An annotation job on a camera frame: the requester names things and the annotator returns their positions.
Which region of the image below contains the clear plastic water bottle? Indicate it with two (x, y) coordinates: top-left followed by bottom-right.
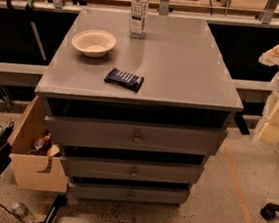
(129, 0), (149, 38)

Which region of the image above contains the cardboard box with items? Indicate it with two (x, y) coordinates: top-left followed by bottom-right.
(8, 97), (68, 192)

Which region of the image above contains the grey three-drawer cabinet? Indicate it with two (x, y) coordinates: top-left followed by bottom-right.
(35, 9), (243, 205)

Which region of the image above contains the plastic bottle on floor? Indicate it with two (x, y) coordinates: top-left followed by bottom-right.
(11, 202), (36, 223)

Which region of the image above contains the white paper bowl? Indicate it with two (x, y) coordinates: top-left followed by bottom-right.
(72, 30), (117, 58)

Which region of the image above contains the dark blue rxbar wrapper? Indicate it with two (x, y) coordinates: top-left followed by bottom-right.
(104, 67), (144, 92)

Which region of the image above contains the black office chair base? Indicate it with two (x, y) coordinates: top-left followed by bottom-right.
(260, 203), (279, 221)

